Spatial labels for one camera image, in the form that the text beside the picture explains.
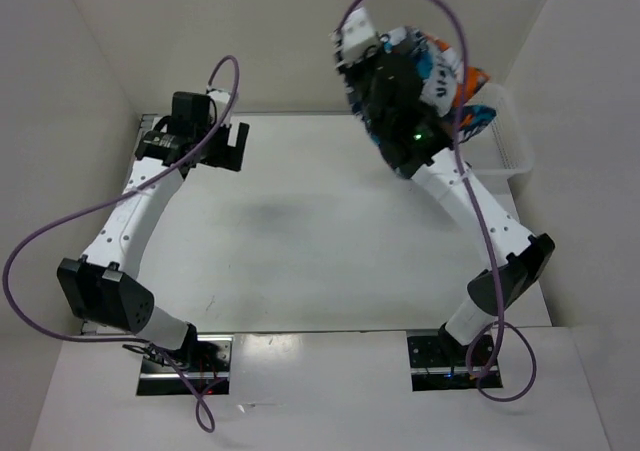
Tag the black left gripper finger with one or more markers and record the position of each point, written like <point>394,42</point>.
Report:
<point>218,152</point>
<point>236,153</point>

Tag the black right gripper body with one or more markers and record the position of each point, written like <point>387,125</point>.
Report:
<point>360,77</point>

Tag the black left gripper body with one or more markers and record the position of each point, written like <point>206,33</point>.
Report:
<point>202,133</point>

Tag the colourful patterned shorts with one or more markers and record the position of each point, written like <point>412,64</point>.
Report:
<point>448,84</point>

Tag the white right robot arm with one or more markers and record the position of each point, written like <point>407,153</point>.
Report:
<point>331,229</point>

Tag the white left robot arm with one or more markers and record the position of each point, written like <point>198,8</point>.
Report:
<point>102,285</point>

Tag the white plastic basket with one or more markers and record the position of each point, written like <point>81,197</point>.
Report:
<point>502,149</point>

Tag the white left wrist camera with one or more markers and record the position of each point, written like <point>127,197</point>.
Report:
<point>219,100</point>

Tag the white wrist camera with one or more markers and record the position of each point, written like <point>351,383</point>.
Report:
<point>219,100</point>
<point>356,40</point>

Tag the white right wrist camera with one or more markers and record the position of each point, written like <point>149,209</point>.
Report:
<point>356,40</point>

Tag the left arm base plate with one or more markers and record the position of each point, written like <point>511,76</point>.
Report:
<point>209,374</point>

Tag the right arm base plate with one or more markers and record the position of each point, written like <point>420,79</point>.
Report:
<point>438,363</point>

